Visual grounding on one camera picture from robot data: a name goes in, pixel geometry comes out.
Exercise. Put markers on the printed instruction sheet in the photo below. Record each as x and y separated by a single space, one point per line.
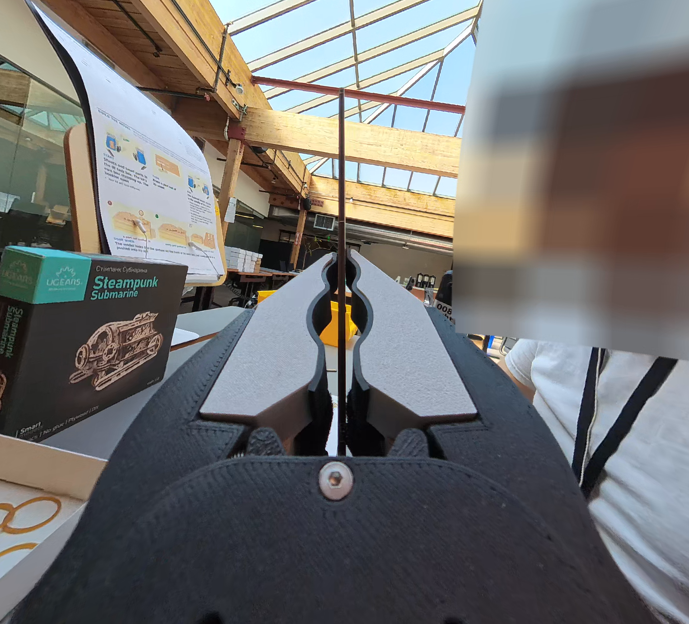
145 150

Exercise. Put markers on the thin plywood parts sheet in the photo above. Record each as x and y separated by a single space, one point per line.
342 177

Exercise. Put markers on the black teal model kit box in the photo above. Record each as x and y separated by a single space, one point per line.
107 333

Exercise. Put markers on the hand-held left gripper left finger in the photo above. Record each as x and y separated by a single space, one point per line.
258 365

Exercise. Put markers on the white cardboard tray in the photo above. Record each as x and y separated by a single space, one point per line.
48 465

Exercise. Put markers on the yellow plastic bin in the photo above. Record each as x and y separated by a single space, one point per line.
330 332

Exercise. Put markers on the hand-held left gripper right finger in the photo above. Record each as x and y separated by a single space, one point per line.
414 365

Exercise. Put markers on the wall air vent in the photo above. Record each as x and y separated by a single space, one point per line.
324 222

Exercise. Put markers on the wooden sheet stand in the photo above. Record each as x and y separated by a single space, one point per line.
80 193

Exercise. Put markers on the person in white shirt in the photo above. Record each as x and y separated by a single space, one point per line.
646 500

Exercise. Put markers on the stack of white boxes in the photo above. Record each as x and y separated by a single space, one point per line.
242 258

